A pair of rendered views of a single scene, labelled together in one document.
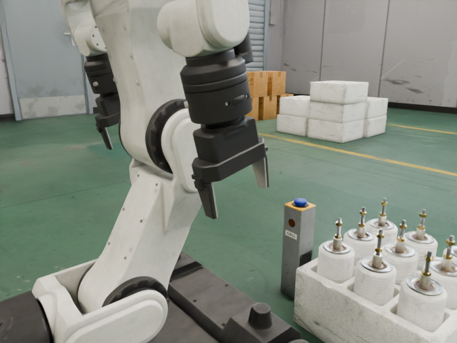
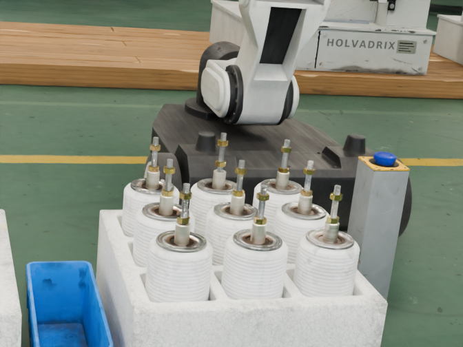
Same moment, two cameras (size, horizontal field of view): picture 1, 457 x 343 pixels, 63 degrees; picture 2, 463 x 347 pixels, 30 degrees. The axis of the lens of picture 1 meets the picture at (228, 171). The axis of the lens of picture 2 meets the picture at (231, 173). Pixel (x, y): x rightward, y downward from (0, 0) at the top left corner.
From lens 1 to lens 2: 2.19 m
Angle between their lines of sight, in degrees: 104
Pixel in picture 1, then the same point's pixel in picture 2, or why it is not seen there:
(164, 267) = (246, 74)
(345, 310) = not seen: hidden behind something
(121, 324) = (211, 81)
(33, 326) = (217, 57)
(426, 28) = not seen: outside the picture
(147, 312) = (217, 86)
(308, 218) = (363, 180)
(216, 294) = (276, 160)
